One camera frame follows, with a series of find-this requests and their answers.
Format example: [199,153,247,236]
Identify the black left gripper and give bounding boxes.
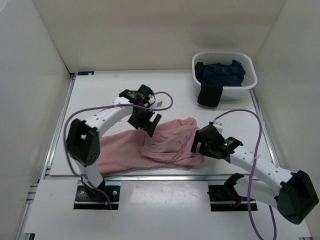
[127,105,161,137]

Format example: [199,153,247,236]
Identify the pink trousers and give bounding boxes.
[97,117,205,175]

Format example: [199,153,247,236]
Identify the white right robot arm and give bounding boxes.
[191,125,319,225]

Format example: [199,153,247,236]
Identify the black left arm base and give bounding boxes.
[73,182,121,211]

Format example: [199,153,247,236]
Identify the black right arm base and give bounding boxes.
[207,185,248,212]

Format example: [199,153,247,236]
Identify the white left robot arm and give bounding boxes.
[63,85,162,201]

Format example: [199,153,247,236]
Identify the black trousers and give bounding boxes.
[194,62,223,108]

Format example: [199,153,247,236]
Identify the dark blue trousers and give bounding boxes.
[208,60,246,87]

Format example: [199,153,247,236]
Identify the white plastic basket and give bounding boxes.
[191,50,258,101]

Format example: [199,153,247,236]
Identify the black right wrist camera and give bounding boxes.
[198,121,224,142]

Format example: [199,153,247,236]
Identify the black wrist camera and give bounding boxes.
[137,84,163,109]
[198,121,224,142]

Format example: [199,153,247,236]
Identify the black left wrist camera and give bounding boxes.
[137,84,163,109]

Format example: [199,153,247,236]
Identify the aluminium right rail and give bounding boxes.
[249,89,280,166]

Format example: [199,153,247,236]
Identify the aluminium rail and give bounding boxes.
[44,174,258,183]
[249,89,280,166]
[37,73,77,183]

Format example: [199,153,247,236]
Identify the aluminium front rail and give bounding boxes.
[44,174,258,183]

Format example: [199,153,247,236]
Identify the aluminium left rail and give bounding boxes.
[37,73,77,183]

